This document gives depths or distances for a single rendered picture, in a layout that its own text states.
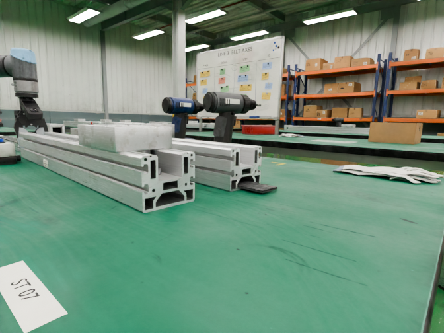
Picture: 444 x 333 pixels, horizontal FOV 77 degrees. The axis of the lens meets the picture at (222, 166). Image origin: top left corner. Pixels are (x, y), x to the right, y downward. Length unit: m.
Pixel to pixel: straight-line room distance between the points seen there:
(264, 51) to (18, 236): 3.65
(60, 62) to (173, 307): 12.89
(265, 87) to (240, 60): 0.57
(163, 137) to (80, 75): 12.73
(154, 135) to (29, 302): 0.32
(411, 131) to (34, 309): 2.31
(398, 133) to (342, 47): 9.50
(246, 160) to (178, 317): 0.43
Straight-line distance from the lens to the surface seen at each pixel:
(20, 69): 1.24
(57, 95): 12.83
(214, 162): 0.57
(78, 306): 0.25
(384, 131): 2.42
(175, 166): 0.47
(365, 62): 10.40
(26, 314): 0.26
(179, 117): 1.05
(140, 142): 0.49
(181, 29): 9.59
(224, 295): 0.24
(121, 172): 0.47
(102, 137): 0.51
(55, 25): 13.25
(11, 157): 1.02
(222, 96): 0.81
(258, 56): 3.91
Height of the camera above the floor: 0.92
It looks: 9 degrees down
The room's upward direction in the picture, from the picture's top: 1 degrees clockwise
